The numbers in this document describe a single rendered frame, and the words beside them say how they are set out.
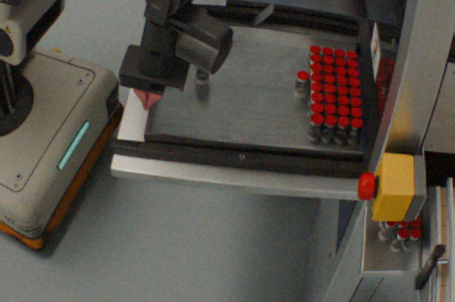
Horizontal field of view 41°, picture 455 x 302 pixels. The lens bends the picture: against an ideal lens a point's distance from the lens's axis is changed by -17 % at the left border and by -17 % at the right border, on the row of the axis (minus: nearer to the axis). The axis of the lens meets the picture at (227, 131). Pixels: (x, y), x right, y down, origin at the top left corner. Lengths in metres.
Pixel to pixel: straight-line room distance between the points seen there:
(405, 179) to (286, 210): 1.21
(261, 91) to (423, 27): 0.47
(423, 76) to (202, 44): 0.31
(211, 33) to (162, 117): 0.25
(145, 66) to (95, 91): 1.02
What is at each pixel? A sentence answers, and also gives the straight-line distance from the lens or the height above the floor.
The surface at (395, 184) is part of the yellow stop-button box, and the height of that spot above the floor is 1.03.
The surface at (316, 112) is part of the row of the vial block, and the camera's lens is 1.11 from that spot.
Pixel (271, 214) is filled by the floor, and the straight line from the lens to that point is 2.10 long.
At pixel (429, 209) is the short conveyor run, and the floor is 0.93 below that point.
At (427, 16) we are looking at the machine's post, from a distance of 0.80.
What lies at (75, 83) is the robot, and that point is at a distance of 2.06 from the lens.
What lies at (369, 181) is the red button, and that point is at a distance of 0.93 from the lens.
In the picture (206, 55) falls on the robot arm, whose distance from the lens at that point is 0.94.
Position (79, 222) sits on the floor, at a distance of 2.09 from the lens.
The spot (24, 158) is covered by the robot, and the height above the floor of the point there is 0.28.
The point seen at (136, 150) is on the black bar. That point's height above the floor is 0.90.
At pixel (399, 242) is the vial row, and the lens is 1.01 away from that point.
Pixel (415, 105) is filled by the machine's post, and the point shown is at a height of 1.11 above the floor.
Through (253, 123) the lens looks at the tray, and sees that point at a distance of 1.14.
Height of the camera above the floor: 1.75
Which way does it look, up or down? 50 degrees down
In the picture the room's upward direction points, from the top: 3 degrees clockwise
